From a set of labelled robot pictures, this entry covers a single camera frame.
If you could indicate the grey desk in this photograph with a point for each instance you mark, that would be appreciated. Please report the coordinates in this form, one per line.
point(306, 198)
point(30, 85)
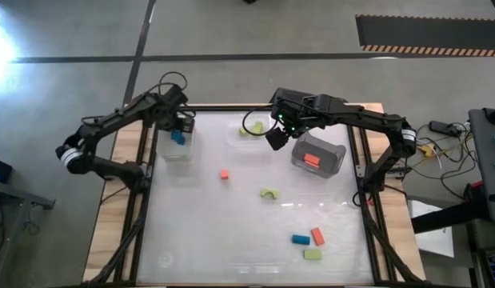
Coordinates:
point(485, 160)

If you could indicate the small orange block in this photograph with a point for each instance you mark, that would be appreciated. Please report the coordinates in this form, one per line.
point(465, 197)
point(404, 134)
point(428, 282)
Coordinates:
point(224, 174)

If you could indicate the black aluminium rig frame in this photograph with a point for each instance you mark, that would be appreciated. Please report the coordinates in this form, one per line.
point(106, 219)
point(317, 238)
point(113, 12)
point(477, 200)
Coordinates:
point(231, 107)

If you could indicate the black device with blue light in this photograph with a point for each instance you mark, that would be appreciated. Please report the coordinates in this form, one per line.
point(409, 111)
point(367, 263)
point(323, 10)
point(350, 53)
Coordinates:
point(1, 170)

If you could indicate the black stand leg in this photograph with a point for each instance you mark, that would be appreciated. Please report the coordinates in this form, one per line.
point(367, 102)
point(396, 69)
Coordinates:
point(443, 218)

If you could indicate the yellow plug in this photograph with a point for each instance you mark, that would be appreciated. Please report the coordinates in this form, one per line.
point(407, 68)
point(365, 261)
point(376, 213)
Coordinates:
point(425, 150)

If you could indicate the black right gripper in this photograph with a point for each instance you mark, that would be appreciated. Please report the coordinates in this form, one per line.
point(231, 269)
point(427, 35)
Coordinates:
point(295, 112)

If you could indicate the blue wedge block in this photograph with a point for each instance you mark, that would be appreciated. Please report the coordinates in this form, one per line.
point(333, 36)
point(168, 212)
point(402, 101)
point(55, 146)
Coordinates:
point(176, 135)

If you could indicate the green rectangular block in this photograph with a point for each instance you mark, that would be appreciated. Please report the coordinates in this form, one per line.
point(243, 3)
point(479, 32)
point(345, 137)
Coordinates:
point(312, 254)
point(258, 127)

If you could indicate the long orange rectangular block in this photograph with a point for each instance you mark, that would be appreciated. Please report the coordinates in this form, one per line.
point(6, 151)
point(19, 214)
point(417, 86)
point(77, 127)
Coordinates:
point(312, 158)

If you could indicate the translucent white plastic bin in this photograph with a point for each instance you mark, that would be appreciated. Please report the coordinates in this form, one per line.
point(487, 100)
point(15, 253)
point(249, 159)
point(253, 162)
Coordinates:
point(247, 146)

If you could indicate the blue cylinder block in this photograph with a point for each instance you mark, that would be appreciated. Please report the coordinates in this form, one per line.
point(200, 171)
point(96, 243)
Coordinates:
point(301, 239)

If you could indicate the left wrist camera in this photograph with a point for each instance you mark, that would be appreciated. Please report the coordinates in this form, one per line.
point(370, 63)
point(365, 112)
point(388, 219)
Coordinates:
point(188, 125)

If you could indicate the black hazard-striped floor mat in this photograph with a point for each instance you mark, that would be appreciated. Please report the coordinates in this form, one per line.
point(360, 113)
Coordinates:
point(423, 34)

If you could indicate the white paper sheet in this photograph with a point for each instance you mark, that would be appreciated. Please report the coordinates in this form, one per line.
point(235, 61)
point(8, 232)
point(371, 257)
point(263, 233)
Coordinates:
point(435, 244)

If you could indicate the green arch block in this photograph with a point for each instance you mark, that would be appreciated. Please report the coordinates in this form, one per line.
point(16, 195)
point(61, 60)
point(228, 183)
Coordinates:
point(269, 191)

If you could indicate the blue rectangular block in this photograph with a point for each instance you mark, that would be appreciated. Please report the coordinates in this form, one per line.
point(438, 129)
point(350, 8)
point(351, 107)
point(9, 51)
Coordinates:
point(180, 141)

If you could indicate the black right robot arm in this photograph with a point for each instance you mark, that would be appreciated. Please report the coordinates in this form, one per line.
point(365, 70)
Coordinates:
point(371, 116)

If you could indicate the white opaque plastic bin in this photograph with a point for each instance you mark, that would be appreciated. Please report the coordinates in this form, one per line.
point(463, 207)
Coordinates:
point(175, 154)

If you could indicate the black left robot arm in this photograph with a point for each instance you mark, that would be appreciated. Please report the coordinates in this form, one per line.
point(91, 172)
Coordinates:
point(111, 120)

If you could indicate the grey transparent plastic bin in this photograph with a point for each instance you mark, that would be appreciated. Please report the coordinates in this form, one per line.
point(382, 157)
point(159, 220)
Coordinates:
point(331, 156)

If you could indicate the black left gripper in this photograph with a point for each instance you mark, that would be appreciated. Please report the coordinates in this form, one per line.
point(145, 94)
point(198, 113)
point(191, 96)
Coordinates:
point(171, 108)

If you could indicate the black power adapter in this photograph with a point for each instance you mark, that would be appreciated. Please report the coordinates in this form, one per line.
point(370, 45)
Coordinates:
point(441, 128)

